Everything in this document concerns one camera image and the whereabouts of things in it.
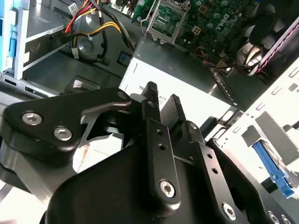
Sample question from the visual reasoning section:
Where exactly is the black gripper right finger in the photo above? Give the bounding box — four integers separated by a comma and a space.
160, 94, 265, 224

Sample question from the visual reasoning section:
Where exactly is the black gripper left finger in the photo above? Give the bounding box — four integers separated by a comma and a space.
1, 81, 182, 211

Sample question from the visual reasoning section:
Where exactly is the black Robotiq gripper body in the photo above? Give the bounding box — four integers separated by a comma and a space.
39, 137, 297, 224

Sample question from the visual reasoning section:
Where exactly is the hard disk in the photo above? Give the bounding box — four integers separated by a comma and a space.
252, 139, 299, 200

